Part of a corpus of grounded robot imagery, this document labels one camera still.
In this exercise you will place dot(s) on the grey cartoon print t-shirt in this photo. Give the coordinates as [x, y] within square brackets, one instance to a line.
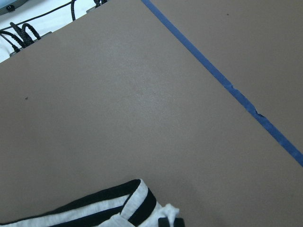
[131, 204]

